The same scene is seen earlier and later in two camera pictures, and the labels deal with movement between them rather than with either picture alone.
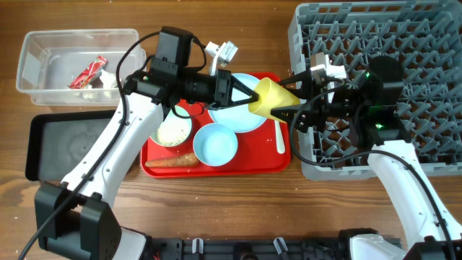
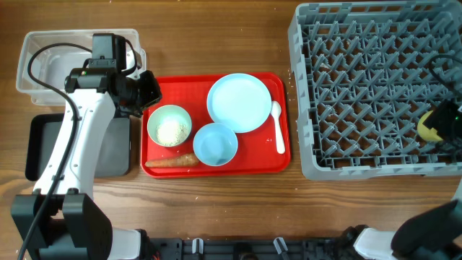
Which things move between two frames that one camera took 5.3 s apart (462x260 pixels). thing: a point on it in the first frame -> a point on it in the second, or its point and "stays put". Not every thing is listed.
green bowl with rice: (175, 130) stays put
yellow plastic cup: (271, 94) -> (426, 133)
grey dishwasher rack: (424, 38) stays put
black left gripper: (222, 84) -> (152, 93)
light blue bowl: (215, 144) stays put
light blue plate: (237, 118) stays put
